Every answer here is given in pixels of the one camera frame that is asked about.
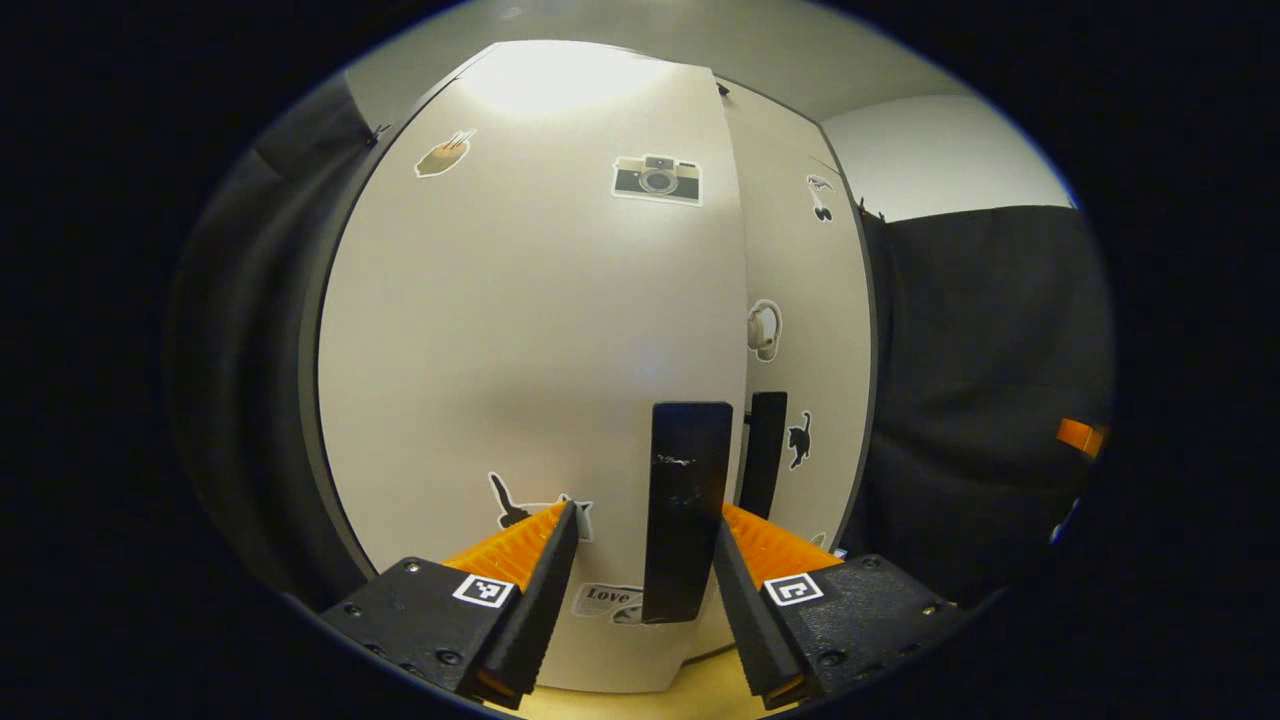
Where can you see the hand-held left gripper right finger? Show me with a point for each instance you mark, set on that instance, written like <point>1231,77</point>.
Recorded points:
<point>750,610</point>

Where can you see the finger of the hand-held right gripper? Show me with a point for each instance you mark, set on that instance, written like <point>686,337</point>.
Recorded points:
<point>1080,437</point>

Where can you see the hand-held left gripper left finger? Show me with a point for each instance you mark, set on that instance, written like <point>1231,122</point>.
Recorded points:
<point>540,600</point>

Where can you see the black backdrop cloth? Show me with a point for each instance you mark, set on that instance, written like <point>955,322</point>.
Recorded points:
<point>240,400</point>
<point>980,350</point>

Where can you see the laptop screen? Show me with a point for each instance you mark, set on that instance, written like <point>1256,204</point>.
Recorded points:
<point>1064,522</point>

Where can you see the white shoe cabinet door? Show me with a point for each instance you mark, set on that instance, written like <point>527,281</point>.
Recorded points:
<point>810,270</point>
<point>530,300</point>

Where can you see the white and grey shoe cabinet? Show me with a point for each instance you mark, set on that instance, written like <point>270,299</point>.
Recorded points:
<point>310,400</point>

